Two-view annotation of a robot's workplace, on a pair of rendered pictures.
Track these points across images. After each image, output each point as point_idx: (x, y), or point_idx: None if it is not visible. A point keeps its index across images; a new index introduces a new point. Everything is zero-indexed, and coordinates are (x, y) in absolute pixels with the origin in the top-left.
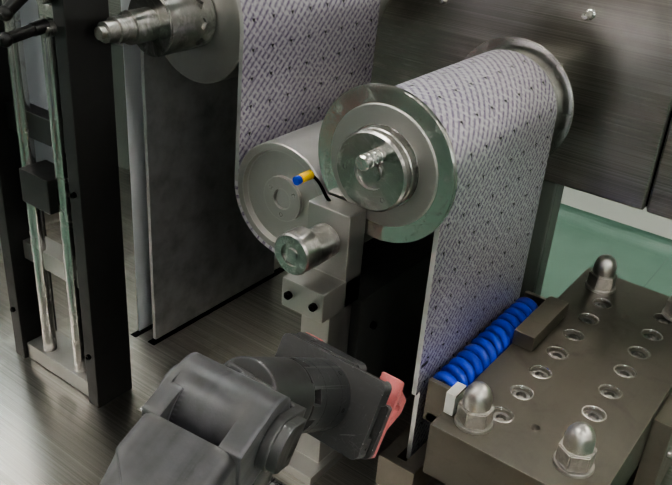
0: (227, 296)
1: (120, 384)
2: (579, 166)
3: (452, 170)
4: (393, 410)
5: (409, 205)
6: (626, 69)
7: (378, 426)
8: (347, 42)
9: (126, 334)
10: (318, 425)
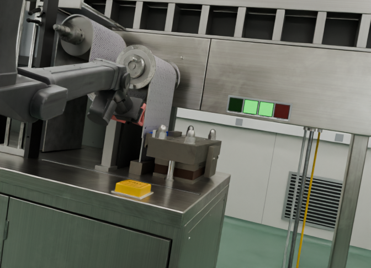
0: (66, 148)
1: (35, 152)
2: (181, 100)
3: (154, 63)
4: (143, 110)
5: (142, 75)
6: (192, 71)
7: (139, 113)
8: (116, 58)
9: (41, 134)
10: (126, 104)
